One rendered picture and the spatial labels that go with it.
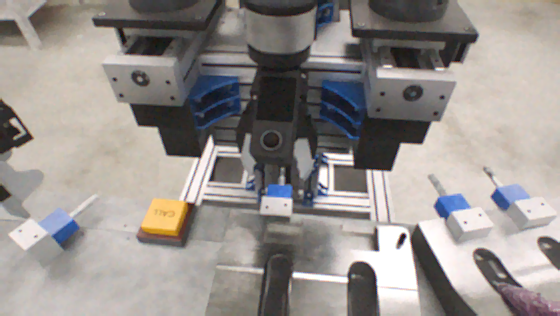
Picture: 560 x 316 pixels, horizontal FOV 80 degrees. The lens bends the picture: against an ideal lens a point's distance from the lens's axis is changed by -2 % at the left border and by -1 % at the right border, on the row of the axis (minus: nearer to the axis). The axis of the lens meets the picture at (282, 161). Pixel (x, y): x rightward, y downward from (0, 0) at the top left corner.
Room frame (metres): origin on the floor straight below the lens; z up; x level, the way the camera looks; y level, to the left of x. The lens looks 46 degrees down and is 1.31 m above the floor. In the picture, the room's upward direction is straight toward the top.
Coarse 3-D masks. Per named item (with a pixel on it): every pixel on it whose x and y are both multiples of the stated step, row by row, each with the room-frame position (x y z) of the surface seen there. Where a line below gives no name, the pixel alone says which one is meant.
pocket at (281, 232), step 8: (272, 224) 0.28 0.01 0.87; (280, 224) 0.28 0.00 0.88; (288, 224) 0.28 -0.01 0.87; (296, 224) 0.28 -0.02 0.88; (264, 232) 0.26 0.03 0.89; (272, 232) 0.28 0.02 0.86; (280, 232) 0.28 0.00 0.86; (288, 232) 0.28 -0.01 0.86; (296, 232) 0.28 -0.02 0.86; (264, 240) 0.25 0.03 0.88; (272, 240) 0.26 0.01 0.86; (280, 240) 0.26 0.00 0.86; (288, 240) 0.26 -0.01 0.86; (296, 240) 0.26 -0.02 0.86
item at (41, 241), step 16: (80, 208) 0.34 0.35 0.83; (32, 224) 0.30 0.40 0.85; (48, 224) 0.31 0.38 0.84; (64, 224) 0.31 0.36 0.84; (16, 240) 0.27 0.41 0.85; (32, 240) 0.27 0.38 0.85; (48, 240) 0.28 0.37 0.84; (64, 240) 0.29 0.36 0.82; (32, 256) 0.25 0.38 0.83; (48, 256) 0.26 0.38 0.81
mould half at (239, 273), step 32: (256, 224) 0.27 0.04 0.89; (320, 224) 0.27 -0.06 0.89; (224, 256) 0.22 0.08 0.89; (256, 256) 0.22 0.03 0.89; (320, 256) 0.22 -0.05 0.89; (352, 256) 0.22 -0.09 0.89; (384, 256) 0.22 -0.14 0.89; (224, 288) 0.18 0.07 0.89; (256, 288) 0.18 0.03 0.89; (320, 288) 0.18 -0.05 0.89; (384, 288) 0.18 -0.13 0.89; (416, 288) 0.18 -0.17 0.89
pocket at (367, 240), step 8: (344, 232) 0.27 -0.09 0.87; (352, 232) 0.27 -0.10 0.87; (360, 232) 0.27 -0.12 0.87; (368, 232) 0.27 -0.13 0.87; (376, 232) 0.27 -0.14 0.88; (344, 240) 0.26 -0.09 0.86; (352, 240) 0.26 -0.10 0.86; (360, 240) 0.26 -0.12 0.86; (368, 240) 0.26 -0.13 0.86; (376, 240) 0.26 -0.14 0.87; (344, 248) 0.25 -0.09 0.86; (352, 248) 0.25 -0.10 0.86; (360, 248) 0.25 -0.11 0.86; (368, 248) 0.25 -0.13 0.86; (376, 248) 0.25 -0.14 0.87
